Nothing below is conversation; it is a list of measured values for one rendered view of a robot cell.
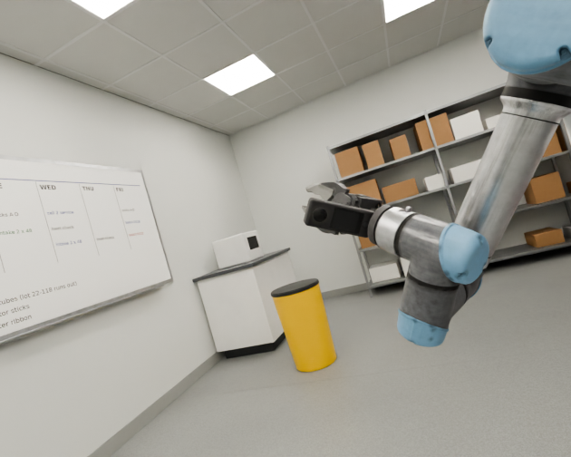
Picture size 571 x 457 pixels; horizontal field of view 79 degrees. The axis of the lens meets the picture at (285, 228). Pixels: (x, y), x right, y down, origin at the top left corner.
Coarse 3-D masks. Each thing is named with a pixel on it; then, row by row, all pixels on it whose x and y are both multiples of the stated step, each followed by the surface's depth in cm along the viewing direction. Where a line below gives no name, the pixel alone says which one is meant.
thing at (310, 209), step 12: (312, 204) 57; (324, 204) 57; (336, 204) 57; (312, 216) 57; (324, 216) 57; (336, 216) 58; (348, 216) 58; (360, 216) 58; (324, 228) 58; (336, 228) 58; (348, 228) 58; (360, 228) 59
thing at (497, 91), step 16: (480, 96) 390; (496, 96) 413; (432, 112) 402; (448, 112) 426; (384, 128) 415; (400, 128) 434; (560, 128) 361; (336, 144) 435; (352, 144) 448; (448, 144) 394; (400, 160) 412; (336, 176) 438; (352, 176) 432; (448, 192) 398; (448, 208) 442; (528, 208) 374; (496, 256) 399; (512, 256) 382; (368, 288) 437
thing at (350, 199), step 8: (336, 200) 64; (344, 200) 62; (352, 200) 62; (360, 200) 62; (368, 200) 63; (376, 200) 64; (368, 208) 64; (376, 208) 66; (384, 208) 57; (376, 216) 57; (368, 232) 58
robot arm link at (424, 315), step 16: (416, 288) 51; (432, 288) 49; (448, 288) 49; (464, 288) 57; (416, 304) 51; (432, 304) 50; (448, 304) 50; (400, 320) 55; (416, 320) 52; (432, 320) 51; (448, 320) 52; (416, 336) 52; (432, 336) 52
